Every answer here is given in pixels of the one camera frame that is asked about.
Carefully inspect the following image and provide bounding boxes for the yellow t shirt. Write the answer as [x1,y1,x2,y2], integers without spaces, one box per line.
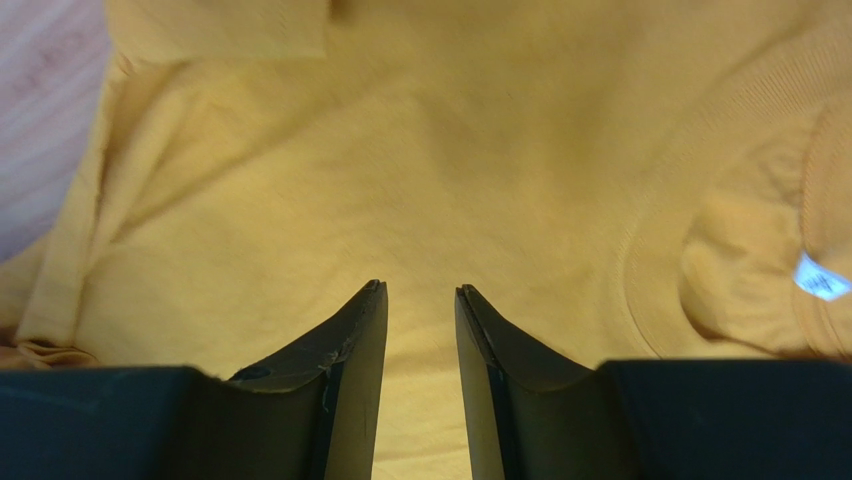
[1,1,851,479]

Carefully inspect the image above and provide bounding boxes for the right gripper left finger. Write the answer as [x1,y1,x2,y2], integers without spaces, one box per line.
[192,280,388,479]

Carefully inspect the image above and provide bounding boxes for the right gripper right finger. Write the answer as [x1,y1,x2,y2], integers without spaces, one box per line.
[455,285,633,479]

